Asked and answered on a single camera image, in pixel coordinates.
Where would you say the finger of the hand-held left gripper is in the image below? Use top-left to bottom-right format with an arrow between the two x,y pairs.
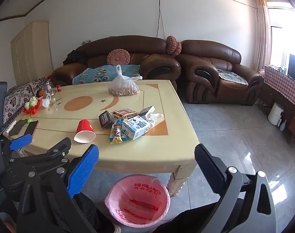
7,137 -> 72,175
0,133 -> 34,156

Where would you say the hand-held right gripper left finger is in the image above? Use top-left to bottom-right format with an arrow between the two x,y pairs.
16,145 -> 99,233

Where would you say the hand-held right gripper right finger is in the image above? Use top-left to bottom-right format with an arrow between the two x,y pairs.
194,144 -> 279,233

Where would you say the yellow snack wrapper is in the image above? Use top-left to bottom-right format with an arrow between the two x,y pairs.
110,120 -> 128,145

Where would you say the trash bin with pink bag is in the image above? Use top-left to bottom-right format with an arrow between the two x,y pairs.
104,174 -> 171,228

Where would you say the red card box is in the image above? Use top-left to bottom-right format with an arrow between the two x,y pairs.
111,109 -> 138,120

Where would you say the white and black box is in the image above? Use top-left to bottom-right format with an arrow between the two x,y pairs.
138,106 -> 156,120

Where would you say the white remote control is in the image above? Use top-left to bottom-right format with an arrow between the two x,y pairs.
4,120 -> 17,134

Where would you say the pink-edged phone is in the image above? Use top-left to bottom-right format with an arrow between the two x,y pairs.
25,121 -> 39,139

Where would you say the red fruit tray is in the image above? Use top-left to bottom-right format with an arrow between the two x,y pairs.
22,95 -> 51,114

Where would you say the black and white patterned cover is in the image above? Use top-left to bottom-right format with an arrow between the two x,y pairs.
0,78 -> 46,134

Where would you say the red paper cup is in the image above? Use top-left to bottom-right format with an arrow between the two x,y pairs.
74,119 -> 96,143

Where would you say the person's left leg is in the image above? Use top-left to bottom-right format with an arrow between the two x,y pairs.
73,192 -> 117,233

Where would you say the person's leg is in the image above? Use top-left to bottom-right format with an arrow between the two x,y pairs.
73,192 -> 117,233
153,198 -> 223,233

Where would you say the beige wooden coffee table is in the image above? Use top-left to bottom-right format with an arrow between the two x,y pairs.
15,80 -> 200,197

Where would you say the dark red packet on table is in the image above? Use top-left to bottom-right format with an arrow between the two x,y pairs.
98,110 -> 114,130

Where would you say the person's right leg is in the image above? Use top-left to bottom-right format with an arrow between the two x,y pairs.
153,198 -> 223,233

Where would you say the glass jar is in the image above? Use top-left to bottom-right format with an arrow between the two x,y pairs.
43,80 -> 56,96

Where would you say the blue and white milk carton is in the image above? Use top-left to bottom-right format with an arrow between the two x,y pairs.
122,116 -> 151,140

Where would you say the clear plastic wrap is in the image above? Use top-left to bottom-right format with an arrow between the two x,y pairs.
147,113 -> 164,127

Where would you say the white round appliance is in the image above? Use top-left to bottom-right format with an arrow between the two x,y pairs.
268,102 -> 284,126

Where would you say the blue floral cloth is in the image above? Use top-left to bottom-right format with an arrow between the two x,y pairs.
72,64 -> 141,85

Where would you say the clear bag of peanuts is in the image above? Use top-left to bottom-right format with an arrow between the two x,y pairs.
107,65 -> 143,96

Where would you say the blue armchair seat cloth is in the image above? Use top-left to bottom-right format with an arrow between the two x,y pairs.
217,68 -> 249,86

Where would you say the black clothing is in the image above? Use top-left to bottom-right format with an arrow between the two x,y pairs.
63,49 -> 88,65

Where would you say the red checkered tablecloth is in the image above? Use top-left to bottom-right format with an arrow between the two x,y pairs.
264,65 -> 295,113

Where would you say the brown leather armchair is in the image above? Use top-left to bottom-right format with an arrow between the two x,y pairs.
177,39 -> 263,106

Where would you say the pink round crochet cushion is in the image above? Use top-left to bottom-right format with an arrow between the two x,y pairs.
166,36 -> 178,56
173,41 -> 182,57
107,49 -> 131,65

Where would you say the brown leather sofa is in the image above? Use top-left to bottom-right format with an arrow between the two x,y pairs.
51,35 -> 181,91

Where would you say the pink curtain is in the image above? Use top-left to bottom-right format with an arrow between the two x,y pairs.
254,0 -> 272,72

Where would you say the window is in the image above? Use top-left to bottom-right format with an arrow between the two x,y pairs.
266,2 -> 295,71

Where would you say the black wall cable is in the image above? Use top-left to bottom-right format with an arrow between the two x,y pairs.
156,0 -> 163,38

